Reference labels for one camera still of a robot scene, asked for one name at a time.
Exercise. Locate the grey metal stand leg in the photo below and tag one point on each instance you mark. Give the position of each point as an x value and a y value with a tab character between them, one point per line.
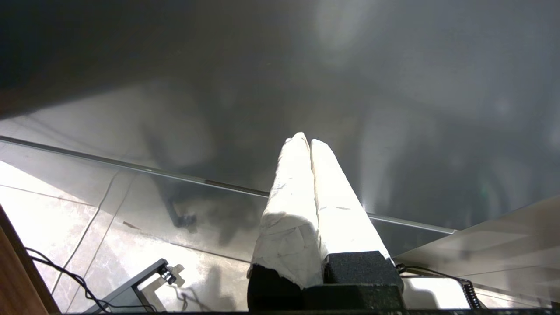
131	288

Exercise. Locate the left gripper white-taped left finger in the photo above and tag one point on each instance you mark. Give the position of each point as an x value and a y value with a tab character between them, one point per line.
288	218

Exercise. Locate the brown wooden board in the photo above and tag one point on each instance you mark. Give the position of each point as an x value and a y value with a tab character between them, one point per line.
15	275

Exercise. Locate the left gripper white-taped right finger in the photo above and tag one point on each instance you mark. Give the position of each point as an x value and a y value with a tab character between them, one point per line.
341	218

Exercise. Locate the stainless steel appliance door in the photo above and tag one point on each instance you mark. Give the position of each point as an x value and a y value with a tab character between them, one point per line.
306	65

